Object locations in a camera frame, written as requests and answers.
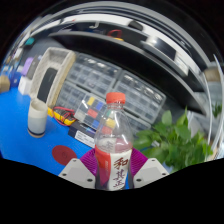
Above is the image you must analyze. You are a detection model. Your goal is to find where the black speaker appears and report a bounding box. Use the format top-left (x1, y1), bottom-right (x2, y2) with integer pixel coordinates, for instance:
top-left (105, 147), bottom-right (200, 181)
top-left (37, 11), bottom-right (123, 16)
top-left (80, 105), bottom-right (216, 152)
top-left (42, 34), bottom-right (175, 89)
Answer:
top-left (36, 67), bottom-right (58, 104)

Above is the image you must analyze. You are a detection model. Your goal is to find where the black shelf unit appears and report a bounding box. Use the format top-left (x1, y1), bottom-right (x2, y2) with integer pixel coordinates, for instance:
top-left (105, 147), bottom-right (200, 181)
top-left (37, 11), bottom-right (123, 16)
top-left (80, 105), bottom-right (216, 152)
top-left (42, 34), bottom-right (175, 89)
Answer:
top-left (19, 13), bottom-right (214, 116)

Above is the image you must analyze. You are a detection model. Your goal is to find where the purple container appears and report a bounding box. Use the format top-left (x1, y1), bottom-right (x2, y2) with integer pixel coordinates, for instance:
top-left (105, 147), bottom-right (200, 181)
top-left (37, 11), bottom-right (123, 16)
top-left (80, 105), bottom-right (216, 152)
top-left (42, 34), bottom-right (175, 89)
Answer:
top-left (21, 56), bottom-right (35, 77)

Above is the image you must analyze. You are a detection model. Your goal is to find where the blue box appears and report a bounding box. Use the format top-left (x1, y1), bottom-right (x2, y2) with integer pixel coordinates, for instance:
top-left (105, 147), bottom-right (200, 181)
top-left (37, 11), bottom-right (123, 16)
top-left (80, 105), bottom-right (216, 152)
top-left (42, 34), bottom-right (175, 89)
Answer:
top-left (8, 68), bottom-right (23, 88)

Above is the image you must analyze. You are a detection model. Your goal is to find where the grey and white mug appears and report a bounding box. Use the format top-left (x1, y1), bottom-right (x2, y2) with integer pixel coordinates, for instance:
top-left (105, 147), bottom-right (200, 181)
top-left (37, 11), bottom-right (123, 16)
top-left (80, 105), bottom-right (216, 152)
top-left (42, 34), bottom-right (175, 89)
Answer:
top-left (27, 98), bottom-right (49, 139)

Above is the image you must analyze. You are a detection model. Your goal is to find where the clear red-capped drink bottle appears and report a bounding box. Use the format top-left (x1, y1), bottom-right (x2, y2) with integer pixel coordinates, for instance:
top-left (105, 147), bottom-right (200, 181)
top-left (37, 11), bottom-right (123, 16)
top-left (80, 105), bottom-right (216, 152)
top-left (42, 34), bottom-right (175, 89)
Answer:
top-left (93, 91), bottom-right (134, 191)

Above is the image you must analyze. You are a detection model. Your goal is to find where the green potted plant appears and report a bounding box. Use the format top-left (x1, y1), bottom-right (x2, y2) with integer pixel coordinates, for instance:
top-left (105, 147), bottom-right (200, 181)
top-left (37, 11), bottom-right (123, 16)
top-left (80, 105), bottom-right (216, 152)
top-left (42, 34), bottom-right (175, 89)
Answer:
top-left (133, 107), bottom-right (214, 174)

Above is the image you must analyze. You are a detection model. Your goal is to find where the beige perforated storage box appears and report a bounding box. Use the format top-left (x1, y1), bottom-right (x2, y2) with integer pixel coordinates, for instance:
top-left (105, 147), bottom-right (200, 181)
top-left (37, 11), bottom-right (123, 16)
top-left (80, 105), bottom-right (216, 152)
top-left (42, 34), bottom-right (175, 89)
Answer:
top-left (29, 46), bottom-right (77, 108)

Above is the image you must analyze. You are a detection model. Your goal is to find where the small white box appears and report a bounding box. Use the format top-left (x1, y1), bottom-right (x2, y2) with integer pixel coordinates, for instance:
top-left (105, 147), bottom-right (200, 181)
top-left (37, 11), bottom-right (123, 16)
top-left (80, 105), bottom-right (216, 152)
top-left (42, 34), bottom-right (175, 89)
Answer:
top-left (17, 75), bottom-right (33, 96)

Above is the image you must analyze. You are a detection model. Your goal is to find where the grey small-parts drawer cabinet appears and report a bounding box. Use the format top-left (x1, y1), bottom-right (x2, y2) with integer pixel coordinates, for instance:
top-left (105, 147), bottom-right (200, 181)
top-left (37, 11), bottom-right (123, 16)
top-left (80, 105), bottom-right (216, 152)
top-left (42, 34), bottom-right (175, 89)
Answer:
top-left (126, 111), bottom-right (153, 134)
top-left (113, 70), bottom-right (167, 116)
top-left (68, 53), bottom-right (123, 93)
top-left (56, 81), bottom-right (89, 113)

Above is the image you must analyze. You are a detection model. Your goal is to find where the clear colourful parts organizer box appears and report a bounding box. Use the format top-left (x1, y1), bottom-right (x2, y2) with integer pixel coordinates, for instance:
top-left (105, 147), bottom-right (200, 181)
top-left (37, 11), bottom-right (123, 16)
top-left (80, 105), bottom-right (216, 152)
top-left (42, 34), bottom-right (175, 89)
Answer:
top-left (74, 94), bottom-right (116, 133)

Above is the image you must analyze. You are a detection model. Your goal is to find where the grey upright box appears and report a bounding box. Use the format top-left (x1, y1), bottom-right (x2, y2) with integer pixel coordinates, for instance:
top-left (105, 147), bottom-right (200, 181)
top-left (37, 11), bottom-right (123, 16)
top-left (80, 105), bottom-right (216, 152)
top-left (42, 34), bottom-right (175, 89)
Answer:
top-left (26, 54), bottom-right (41, 81)

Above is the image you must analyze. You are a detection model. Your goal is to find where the yellow multimeter with red leads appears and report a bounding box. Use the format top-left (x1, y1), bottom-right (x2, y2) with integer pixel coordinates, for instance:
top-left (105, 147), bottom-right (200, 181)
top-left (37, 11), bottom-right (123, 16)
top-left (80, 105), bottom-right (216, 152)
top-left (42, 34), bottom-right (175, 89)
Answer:
top-left (47, 105), bottom-right (77, 127)

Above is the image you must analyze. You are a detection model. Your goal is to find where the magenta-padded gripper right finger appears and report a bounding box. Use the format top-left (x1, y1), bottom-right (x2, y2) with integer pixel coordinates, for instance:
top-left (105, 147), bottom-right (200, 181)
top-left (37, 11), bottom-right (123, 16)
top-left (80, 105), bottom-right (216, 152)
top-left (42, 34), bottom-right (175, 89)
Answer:
top-left (128, 147), bottom-right (171, 190)

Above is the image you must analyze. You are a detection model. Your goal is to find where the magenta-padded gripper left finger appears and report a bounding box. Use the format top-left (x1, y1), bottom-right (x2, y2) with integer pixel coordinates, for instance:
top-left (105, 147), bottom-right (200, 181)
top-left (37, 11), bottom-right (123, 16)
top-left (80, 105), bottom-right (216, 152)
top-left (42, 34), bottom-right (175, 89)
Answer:
top-left (58, 148), bottom-right (98, 190)

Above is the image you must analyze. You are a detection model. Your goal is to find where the black box with white label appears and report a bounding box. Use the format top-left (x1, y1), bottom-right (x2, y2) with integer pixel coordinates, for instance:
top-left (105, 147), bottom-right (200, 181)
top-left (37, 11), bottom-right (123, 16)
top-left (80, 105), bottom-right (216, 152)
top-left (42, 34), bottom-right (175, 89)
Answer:
top-left (67, 120), bottom-right (98, 148)

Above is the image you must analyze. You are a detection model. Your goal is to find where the white shelf unit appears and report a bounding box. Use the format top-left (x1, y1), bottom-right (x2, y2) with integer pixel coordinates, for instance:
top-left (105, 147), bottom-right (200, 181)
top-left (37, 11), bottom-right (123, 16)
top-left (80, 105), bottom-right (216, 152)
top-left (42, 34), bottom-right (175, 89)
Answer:
top-left (199, 56), bottom-right (224, 161)

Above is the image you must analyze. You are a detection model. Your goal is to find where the flat round red coaster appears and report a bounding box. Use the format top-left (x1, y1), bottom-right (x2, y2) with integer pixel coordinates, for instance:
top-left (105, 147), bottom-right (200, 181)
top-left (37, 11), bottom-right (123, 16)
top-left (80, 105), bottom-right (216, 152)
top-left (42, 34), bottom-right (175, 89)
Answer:
top-left (51, 144), bottom-right (78, 166)

